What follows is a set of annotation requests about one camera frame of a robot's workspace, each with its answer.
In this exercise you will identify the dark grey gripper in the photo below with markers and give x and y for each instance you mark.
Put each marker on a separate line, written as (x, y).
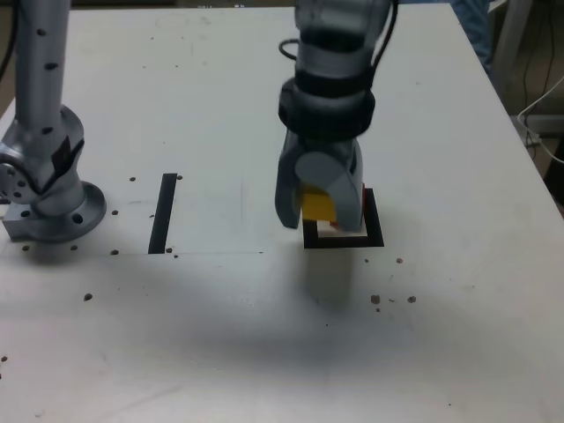
(326, 144)

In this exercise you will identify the black tape strip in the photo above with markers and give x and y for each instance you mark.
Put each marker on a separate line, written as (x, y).
(162, 216)

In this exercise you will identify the red cube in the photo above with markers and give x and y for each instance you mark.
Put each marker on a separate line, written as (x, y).
(364, 190)

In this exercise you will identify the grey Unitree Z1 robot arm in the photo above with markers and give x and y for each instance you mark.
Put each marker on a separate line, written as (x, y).
(42, 66)

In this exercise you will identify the black tape square outline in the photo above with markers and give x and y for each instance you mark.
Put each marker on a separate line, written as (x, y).
(374, 229)

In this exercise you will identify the white furniture frame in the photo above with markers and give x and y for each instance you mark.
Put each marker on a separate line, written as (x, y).
(513, 26)

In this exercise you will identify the person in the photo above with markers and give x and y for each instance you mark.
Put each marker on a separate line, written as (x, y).
(478, 31)

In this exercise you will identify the yellow cube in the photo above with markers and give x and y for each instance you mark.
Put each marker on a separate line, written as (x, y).
(317, 207)

